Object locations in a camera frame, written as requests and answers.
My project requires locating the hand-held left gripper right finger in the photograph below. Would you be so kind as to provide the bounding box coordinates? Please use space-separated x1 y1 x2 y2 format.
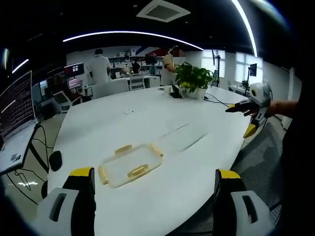
214 169 275 236

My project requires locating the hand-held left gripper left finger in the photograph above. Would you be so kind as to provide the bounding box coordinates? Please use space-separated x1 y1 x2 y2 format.
36 167 97 236

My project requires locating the person's right hand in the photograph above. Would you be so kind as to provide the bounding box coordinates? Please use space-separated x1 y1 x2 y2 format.
265 102 282 118

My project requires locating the monitor on stand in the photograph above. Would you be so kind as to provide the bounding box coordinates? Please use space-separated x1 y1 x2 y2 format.
248 63 258 83

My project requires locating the black mesh chair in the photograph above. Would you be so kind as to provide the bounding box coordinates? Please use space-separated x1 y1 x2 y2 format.
172 122 287 236

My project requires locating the window with blinds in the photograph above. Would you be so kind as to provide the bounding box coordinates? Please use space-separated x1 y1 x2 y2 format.
234 51 263 84
201 49 226 80

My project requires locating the green potted plant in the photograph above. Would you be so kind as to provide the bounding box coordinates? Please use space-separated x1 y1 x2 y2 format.
174 61 215 100

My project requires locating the black desk object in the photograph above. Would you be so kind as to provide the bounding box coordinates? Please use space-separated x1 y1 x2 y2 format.
169 84 183 99

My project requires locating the curved ceiling light strip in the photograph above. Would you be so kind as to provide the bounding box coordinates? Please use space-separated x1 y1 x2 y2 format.
230 0 259 58

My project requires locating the white side desk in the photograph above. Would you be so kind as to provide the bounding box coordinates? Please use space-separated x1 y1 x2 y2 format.
0 122 40 176

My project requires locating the clear lid with yellow clips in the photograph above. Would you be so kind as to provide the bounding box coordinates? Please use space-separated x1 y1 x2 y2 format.
97 143 164 189

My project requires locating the white office chair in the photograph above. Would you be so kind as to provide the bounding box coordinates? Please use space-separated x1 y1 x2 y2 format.
128 73 145 91

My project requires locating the grey office chair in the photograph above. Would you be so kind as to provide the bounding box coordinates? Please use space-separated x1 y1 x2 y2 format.
52 90 75 114

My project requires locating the large computer monitor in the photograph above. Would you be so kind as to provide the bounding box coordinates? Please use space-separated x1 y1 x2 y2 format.
0 70 34 140

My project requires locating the ceiling air vent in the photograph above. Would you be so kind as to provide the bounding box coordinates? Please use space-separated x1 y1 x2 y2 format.
135 0 191 24

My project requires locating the long ceiling light strip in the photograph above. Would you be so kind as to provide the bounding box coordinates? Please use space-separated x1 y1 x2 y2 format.
62 30 204 51

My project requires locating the wide background monitor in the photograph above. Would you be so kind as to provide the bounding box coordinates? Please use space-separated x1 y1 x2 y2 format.
64 62 85 75

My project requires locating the short ceiling light strip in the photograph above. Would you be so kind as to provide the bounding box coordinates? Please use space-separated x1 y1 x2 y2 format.
11 58 30 74

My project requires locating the black cable on table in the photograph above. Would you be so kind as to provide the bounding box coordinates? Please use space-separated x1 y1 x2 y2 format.
203 93 233 108

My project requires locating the black cable under desk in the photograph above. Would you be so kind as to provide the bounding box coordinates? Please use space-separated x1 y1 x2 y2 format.
31 123 56 173

